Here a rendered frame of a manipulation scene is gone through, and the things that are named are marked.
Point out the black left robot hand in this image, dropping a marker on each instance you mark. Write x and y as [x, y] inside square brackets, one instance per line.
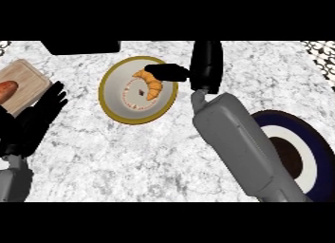
[32, 120]

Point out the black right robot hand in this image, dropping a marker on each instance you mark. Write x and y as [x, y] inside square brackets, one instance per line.
[206, 68]

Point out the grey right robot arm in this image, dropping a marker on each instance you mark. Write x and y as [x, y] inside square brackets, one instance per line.
[243, 142]

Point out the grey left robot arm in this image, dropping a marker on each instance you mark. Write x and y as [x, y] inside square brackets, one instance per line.
[8, 182]

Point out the golden croissant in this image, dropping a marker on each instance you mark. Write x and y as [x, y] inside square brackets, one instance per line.
[151, 84]

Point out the white plate with yellow rim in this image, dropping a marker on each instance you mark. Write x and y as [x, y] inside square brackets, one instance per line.
[132, 101]

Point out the dark blue and white bowl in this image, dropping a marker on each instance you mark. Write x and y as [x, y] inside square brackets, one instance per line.
[315, 158]

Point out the wooden cutting board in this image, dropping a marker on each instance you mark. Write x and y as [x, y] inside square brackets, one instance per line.
[23, 85]

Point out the reddish brown sweet potato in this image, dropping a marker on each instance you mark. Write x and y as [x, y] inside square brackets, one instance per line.
[2, 91]

